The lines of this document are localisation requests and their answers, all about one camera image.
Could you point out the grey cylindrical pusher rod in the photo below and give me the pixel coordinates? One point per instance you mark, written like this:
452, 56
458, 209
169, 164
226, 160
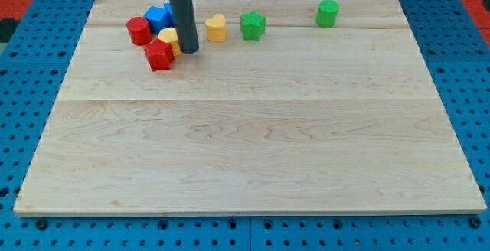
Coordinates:
185, 25

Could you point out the yellow hexagon block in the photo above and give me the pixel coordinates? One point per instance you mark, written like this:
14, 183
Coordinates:
169, 36

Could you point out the red star block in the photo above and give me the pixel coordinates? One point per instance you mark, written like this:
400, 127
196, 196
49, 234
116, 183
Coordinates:
159, 55

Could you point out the green star block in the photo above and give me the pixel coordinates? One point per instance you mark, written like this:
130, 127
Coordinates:
252, 25

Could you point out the blue block behind rod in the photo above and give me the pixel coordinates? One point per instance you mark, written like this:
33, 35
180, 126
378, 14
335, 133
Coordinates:
168, 8

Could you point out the blue cube block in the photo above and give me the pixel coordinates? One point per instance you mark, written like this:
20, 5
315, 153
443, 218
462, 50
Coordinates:
158, 19

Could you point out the yellow heart block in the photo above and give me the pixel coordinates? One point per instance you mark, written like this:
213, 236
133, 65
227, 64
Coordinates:
216, 28

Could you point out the red cylinder block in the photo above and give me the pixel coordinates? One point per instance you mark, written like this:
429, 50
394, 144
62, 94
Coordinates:
139, 31

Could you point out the green cylinder block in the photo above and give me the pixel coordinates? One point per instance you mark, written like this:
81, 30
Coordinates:
327, 13

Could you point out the wooden board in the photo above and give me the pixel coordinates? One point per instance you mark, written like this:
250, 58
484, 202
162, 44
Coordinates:
342, 121

